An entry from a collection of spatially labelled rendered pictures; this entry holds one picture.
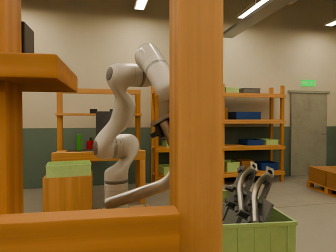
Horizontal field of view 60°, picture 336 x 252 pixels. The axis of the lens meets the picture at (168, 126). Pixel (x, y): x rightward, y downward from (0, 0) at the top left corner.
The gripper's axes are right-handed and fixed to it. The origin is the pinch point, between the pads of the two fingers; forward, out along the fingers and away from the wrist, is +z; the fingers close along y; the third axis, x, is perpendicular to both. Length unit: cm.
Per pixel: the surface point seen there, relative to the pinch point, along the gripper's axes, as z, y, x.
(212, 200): 12.9, 5.2, 16.9
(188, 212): 15.1, 0.6, 16.7
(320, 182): -554, 71, 213
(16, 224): 31.5, -19.7, 4.0
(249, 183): -102, 0, 46
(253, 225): -66, -3, 55
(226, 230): -62, -14, 51
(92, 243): 27.0, -12.3, 12.4
